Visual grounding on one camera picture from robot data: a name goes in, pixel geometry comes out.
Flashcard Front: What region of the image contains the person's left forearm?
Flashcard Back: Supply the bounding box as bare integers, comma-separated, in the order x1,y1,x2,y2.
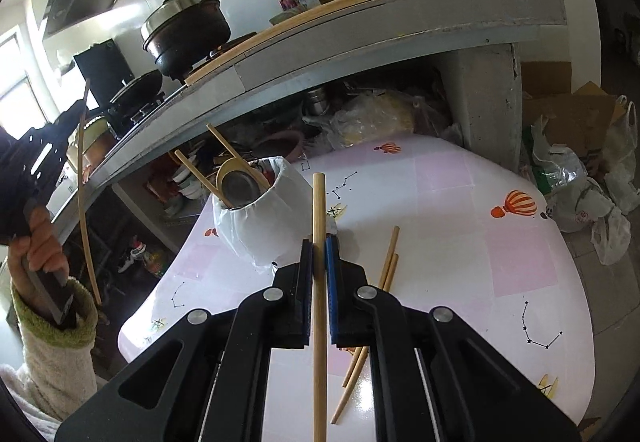
0,277,99,423

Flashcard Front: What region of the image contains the person's left hand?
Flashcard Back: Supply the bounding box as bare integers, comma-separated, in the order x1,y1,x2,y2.
7,207,69,309

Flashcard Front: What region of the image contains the long wooden cutting board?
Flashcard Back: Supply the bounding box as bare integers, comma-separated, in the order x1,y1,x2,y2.
184,0,405,87

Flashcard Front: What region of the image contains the white plastic bag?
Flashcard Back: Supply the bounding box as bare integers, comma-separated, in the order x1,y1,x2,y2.
590,94,640,266

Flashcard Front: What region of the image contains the large metal ladle spoon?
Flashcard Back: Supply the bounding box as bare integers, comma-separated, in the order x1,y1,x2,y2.
220,170,262,210

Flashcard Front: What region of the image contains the pink plastic basin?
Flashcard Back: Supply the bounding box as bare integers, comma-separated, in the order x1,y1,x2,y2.
255,131,306,168

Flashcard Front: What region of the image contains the bright window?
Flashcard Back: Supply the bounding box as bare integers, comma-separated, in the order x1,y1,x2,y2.
0,29,37,124

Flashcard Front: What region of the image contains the steel gas stove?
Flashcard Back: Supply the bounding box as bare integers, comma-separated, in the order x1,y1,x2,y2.
95,47,241,139

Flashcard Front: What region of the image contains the red snack packet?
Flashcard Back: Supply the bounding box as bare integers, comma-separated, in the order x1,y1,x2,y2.
147,172,176,203

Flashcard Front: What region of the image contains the grey concrete counter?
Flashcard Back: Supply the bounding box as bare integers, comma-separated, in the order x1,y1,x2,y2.
47,0,568,243

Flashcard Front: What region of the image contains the pink patterned table cover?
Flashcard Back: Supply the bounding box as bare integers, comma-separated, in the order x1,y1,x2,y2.
117,132,596,442

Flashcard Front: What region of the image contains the black rectangular appliance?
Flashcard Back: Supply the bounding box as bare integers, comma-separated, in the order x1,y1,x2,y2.
74,39,136,108

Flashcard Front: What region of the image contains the yellow label jar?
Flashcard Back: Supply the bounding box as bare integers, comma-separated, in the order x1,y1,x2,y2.
144,249,166,279

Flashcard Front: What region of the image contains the black wok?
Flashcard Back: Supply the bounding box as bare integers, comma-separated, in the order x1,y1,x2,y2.
107,69,165,106

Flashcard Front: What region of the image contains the steel lidded container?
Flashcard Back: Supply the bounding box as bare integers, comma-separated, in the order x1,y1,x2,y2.
303,87,329,117

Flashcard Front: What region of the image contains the brown cardboard box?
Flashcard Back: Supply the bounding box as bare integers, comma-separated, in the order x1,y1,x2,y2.
520,61,629,173

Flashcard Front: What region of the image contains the stack of white bowls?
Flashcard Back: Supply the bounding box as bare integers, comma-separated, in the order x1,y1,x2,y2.
172,157,204,201

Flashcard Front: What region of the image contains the pile of wooden chopsticks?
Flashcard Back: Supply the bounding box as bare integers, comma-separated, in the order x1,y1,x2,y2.
330,225,401,424

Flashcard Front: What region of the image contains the black pot with steel lid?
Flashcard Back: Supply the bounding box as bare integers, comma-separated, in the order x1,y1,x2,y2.
140,0,232,78

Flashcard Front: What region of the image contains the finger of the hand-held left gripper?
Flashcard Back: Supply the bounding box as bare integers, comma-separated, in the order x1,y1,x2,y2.
50,99,92,133

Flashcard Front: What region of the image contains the steel container with white bag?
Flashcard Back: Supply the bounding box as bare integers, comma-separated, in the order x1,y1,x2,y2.
212,156,314,276

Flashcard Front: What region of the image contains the bag of yellow food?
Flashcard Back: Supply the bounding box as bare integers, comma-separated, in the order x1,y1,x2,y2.
330,92,416,148

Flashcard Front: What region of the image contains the grey plate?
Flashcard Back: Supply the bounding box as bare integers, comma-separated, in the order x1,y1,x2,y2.
270,8,309,26

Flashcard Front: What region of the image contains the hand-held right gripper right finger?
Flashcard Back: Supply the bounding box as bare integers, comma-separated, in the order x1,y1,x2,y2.
325,234,583,442

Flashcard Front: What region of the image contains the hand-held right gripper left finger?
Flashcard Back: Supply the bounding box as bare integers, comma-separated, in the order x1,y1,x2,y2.
55,238,315,442

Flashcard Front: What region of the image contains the red white small bottle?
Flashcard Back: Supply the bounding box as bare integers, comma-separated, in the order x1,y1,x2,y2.
119,236,146,273

